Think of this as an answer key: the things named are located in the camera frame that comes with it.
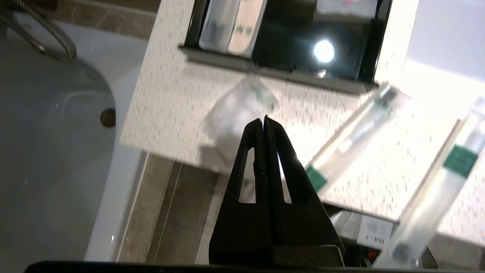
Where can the long beige packet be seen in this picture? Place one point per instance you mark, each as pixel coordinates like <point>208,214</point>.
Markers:
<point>248,30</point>

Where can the clear plastic sachet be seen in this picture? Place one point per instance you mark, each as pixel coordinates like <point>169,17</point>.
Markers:
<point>235,110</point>

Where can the long grey packet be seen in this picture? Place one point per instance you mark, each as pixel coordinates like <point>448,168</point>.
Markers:
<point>218,26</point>

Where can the white bathtub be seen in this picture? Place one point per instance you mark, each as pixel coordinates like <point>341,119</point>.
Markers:
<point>49,151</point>

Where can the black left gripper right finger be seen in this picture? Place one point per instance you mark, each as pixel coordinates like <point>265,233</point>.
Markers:
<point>299,227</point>

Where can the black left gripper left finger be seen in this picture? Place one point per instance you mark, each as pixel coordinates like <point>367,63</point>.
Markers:
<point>246,227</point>

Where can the white packet with green band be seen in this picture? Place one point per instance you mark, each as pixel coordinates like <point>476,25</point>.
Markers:
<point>443,189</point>

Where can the dark round bathtub drain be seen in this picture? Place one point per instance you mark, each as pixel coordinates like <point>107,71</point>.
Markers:
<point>108,117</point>

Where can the clear toothbrush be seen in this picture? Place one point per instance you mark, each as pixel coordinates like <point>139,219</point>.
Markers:
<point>356,132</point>

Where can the white sink basin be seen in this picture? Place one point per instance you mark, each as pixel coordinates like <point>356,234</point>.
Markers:
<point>447,34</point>

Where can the glossy black drawer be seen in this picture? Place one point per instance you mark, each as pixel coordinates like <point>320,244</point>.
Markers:
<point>295,38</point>

